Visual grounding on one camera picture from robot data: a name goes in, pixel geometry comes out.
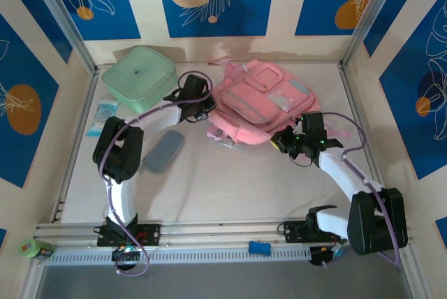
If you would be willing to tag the pink student backpack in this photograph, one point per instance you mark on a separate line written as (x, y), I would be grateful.
(251, 103)

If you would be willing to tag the grey pencil case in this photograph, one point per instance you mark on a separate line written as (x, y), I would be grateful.
(164, 152)

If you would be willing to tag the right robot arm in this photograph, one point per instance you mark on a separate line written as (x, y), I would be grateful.
(342, 173)

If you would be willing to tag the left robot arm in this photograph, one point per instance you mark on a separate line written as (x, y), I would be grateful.
(120, 159)

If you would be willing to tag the blue white tissue pack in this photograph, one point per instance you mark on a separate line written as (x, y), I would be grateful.
(101, 115)

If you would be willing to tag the mint green storage case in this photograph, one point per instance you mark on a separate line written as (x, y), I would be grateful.
(136, 75)

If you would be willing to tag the blue panel large beige circle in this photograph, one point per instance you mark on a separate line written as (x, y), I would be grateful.
(244, 16)

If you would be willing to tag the blue bone-shaped object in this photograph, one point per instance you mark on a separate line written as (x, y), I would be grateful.
(259, 247)

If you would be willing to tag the black base connector module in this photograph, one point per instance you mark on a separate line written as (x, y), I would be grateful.
(125, 253)
(319, 255)

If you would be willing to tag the green tape roll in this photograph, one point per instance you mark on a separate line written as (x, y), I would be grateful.
(28, 248)

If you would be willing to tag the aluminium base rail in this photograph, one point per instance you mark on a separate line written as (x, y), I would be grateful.
(223, 231)

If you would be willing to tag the aluminium frame post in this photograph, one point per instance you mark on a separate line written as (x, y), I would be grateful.
(62, 16)
(373, 16)

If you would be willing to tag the blue wall panel orange oval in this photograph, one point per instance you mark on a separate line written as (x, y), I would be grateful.
(21, 103)

